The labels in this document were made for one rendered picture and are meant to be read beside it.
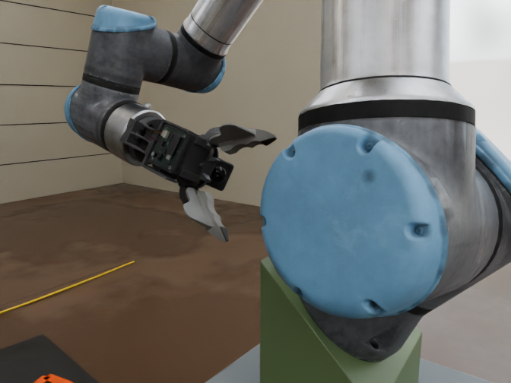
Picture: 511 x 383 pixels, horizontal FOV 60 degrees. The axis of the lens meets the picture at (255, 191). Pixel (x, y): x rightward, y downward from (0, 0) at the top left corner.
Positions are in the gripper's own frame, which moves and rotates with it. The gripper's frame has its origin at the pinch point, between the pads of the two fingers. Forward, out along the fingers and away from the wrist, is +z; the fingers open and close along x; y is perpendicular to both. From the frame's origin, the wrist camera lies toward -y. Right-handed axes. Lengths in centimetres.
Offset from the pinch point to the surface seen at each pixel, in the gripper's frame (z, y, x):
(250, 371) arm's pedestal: 2.5, -18.5, -27.4
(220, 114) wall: -341, -389, 61
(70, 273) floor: -234, -182, -122
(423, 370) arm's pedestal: 24.2, -32.6, -15.1
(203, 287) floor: -138, -212, -81
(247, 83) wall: -309, -371, 106
